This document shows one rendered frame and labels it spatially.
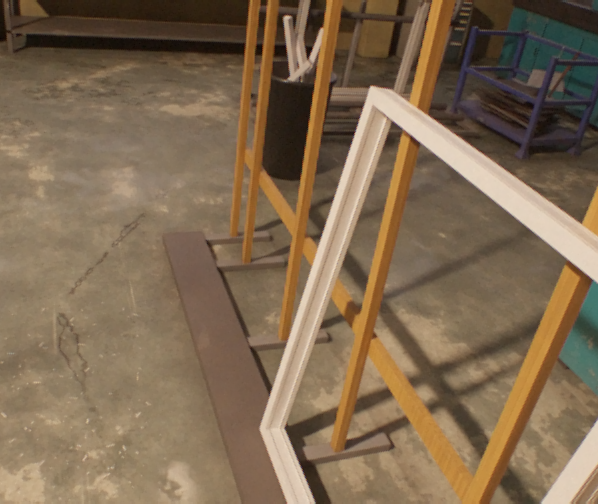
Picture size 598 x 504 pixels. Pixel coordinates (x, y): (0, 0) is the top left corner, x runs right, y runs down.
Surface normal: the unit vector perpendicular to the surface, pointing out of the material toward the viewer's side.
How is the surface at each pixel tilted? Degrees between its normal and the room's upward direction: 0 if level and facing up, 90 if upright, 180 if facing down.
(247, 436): 0
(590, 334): 90
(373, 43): 90
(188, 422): 0
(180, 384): 0
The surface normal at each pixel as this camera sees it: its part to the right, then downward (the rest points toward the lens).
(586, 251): -0.92, -0.06
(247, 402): 0.12, -0.85
